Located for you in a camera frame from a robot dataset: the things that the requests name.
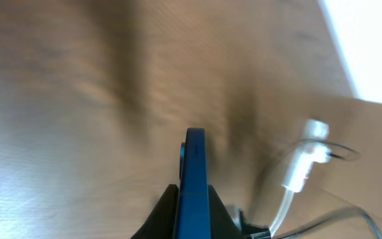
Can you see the brown cardboard side panel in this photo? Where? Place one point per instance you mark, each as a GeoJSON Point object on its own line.
{"type": "Point", "coordinates": [357, 181]}

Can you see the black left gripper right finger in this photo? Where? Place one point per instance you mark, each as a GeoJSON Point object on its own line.
{"type": "Point", "coordinates": [221, 224]}

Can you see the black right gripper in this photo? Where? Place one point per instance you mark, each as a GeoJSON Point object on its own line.
{"type": "Point", "coordinates": [247, 230]}

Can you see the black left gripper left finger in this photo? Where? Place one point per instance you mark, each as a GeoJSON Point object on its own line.
{"type": "Point", "coordinates": [160, 223]}

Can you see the blue Galaxy smartphone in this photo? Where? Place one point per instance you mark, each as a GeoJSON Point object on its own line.
{"type": "Point", "coordinates": [193, 212]}

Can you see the white power strip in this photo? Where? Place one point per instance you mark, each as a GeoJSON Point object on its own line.
{"type": "Point", "coordinates": [311, 149]}

